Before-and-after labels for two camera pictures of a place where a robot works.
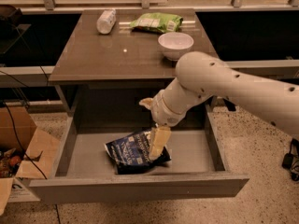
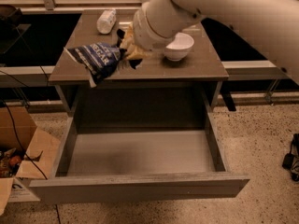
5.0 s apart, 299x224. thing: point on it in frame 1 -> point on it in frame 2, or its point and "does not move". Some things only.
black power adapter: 291,160 does not move
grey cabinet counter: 111,60 does not move
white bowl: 174,44 does not move
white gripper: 163,111 -> 144,32
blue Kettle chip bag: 131,153 -> 98,60
